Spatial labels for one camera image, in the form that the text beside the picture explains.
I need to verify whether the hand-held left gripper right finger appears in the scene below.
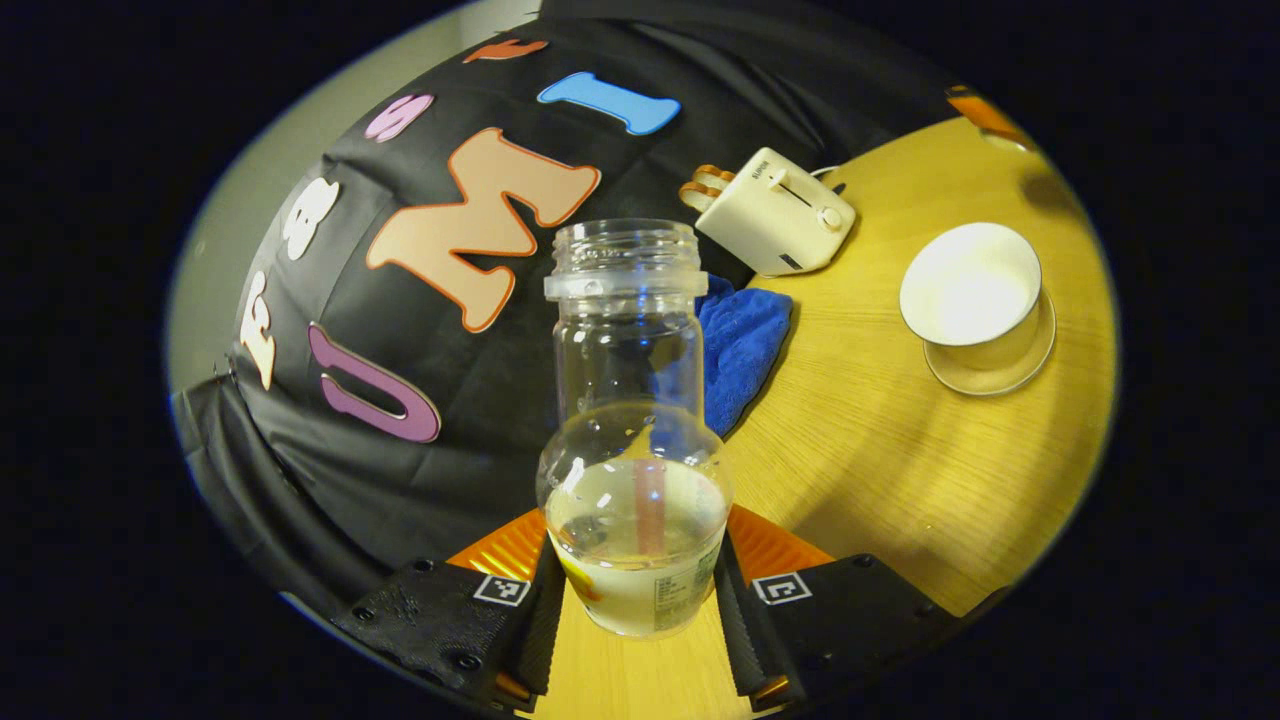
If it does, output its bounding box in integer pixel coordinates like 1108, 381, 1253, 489
712, 503, 966, 711

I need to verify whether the cream ceramic saucer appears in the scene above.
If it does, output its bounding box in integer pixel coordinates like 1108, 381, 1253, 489
922, 290, 1057, 397

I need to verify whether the black backdrop cloth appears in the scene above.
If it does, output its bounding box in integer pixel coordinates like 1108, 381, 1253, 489
170, 0, 961, 621

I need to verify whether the blue towel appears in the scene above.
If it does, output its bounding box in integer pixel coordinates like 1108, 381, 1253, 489
697, 272, 794, 438

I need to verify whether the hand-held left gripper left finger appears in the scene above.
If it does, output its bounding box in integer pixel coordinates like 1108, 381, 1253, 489
330, 508, 566, 713

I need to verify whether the white toaster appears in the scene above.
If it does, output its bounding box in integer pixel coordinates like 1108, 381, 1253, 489
695, 147, 858, 278

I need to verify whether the cream ceramic teacup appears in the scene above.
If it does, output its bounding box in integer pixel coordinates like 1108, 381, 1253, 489
899, 222, 1044, 371

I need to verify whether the clear glass water bottle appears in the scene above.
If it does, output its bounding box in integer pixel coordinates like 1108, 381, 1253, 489
536, 218, 734, 639

